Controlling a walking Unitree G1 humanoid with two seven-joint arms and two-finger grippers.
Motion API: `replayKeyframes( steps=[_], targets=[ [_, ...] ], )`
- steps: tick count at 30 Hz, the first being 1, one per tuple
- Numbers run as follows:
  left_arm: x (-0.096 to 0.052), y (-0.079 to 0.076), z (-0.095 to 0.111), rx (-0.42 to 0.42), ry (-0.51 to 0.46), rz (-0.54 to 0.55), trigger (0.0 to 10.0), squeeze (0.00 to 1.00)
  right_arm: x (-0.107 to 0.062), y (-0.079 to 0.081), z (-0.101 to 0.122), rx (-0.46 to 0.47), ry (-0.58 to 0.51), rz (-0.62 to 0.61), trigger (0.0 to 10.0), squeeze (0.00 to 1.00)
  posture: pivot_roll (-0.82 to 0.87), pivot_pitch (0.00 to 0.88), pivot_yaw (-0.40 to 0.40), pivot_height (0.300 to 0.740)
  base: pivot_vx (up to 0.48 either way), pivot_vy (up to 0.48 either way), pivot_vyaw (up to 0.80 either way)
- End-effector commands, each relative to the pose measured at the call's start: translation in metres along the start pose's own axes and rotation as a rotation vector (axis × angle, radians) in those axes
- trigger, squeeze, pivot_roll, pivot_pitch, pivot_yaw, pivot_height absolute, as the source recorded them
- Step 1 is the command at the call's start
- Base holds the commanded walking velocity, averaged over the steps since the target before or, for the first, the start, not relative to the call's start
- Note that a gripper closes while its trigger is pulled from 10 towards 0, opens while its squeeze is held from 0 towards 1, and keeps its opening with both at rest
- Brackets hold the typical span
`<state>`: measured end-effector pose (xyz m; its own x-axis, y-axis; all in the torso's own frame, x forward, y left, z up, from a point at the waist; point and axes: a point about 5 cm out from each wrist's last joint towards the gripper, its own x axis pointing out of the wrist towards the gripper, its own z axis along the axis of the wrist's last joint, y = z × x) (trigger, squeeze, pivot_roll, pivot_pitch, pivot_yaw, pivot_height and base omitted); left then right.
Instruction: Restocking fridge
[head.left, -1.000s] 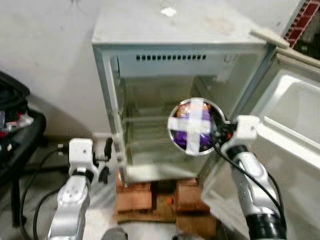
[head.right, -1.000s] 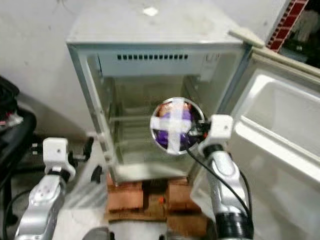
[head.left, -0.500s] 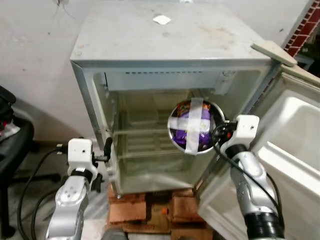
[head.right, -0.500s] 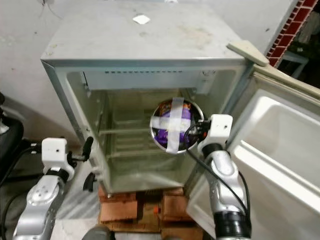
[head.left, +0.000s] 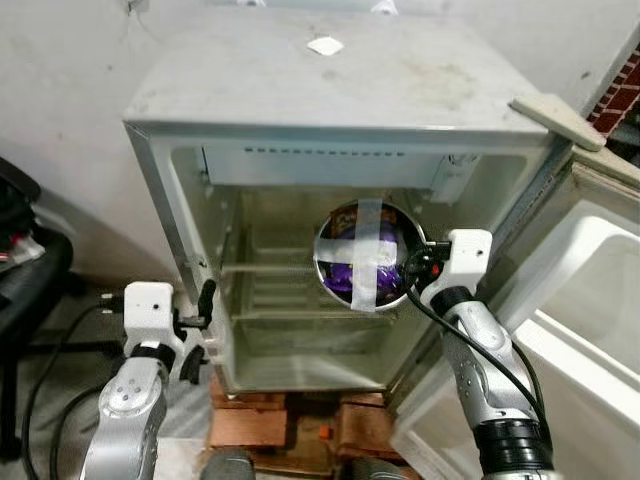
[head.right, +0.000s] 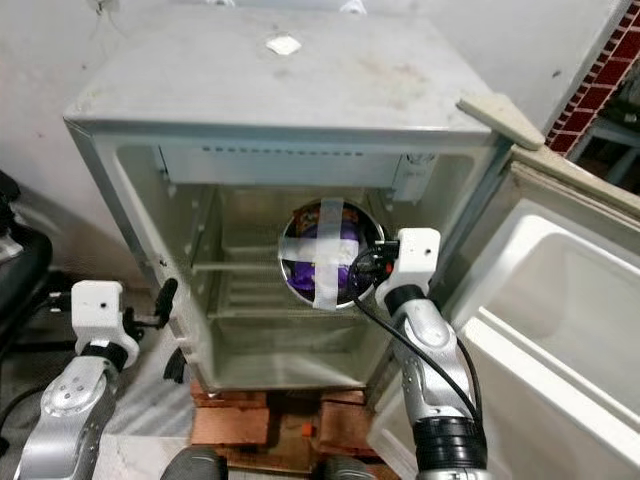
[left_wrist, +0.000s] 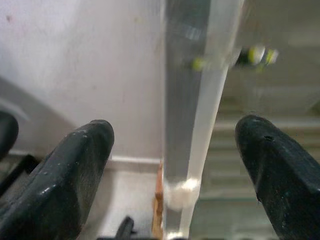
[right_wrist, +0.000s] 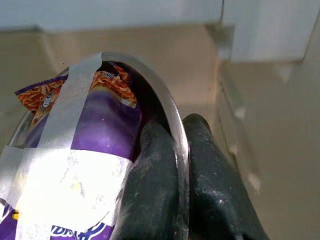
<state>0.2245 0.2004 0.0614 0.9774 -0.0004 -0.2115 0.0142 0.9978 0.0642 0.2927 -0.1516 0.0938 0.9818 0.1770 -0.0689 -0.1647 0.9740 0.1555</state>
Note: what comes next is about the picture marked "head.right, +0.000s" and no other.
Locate white freezer compartment panel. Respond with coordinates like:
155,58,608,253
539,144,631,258
160,145,437,187

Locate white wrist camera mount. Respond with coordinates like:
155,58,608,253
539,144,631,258
382,228,443,301
72,280,130,344

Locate black floor cable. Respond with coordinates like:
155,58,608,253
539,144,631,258
0,380,53,433

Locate beige fridge hinge cover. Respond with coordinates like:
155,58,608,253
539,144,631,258
457,93,547,152

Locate grey right robot leg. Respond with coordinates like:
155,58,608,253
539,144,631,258
320,458,382,480

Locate grey robot leg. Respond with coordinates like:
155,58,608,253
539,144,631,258
320,458,382,480
160,447,231,480

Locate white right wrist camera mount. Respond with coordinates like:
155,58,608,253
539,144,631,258
382,228,443,301

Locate grey fridge door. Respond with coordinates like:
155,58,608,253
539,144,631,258
365,150,640,480

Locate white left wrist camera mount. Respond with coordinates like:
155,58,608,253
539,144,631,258
72,280,130,344

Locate clear fridge shelf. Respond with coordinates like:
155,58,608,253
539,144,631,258
190,259,289,277
195,305,361,324

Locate red brick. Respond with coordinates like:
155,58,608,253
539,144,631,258
315,398,372,458

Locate taped steel bowl purple packets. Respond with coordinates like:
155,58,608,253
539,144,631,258
278,198,386,311

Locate grey small fridge body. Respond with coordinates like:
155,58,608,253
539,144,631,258
63,5,521,397

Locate small white paper piece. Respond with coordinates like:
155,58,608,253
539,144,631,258
265,35,303,57

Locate grey left robot leg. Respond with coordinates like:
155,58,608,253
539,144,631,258
160,447,231,480

